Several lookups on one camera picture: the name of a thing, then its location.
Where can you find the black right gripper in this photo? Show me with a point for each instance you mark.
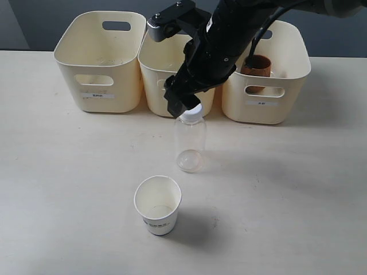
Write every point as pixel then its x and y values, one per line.
pixel 211 55

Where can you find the clear plastic bottle white cap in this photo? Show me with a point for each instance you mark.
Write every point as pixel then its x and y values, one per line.
pixel 190 138

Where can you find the brown wooden cup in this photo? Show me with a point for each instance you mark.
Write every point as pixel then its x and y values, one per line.
pixel 256 65

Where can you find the white paper cup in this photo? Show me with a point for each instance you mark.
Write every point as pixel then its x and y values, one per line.
pixel 157 200

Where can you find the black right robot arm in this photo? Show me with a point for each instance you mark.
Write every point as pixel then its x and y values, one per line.
pixel 271 10

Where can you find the middle cream plastic bin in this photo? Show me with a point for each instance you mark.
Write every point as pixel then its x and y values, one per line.
pixel 158 61

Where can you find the cream plastic bin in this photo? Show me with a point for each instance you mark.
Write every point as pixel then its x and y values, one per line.
pixel 98 58
pixel 268 100
pixel 158 61

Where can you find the right cream plastic bin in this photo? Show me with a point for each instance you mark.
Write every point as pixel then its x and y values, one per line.
pixel 268 100

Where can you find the left cream plastic bin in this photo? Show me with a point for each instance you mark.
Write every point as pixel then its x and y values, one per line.
pixel 98 58

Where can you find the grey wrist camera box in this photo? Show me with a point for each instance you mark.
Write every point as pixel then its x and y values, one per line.
pixel 183 16

